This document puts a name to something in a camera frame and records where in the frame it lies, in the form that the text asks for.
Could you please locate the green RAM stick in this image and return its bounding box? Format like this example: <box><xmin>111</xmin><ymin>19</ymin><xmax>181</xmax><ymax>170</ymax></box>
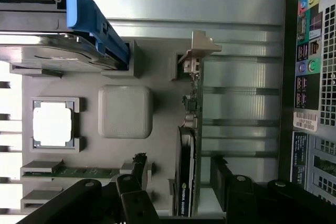
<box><xmin>23</xmin><ymin>166</ymin><xmax>122</xmax><ymax>179</ymax></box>

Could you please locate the grey printed parts rack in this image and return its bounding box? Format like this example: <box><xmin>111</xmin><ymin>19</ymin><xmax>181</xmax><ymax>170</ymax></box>
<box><xmin>9</xmin><ymin>39</ymin><xmax>224</xmax><ymax>216</ymax></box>

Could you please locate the silver CPU chip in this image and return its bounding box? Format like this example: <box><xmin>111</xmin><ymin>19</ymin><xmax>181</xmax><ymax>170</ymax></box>
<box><xmin>32</xmin><ymin>100</ymin><xmax>74</xmax><ymax>148</ymax></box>

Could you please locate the green graphics card, black cooler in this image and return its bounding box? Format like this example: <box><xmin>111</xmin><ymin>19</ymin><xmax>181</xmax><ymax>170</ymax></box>
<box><xmin>174</xmin><ymin>30</ymin><xmax>223</xmax><ymax>218</ymax></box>

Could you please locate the computer tower rear panel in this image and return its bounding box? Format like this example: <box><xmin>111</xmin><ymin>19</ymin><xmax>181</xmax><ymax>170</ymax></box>
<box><xmin>277</xmin><ymin>0</ymin><xmax>336</xmax><ymax>209</ymax></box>

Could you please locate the grey square socket cover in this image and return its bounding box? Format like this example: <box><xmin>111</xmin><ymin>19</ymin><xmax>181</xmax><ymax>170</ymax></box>
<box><xmin>98</xmin><ymin>84</ymin><xmax>154</xmax><ymax>140</ymax></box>

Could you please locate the hard disk in blue caddy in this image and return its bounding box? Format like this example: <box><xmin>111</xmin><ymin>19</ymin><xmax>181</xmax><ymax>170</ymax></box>
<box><xmin>0</xmin><ymin>0</ymin><xmax>131</xmax><ymax>73</ymax></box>

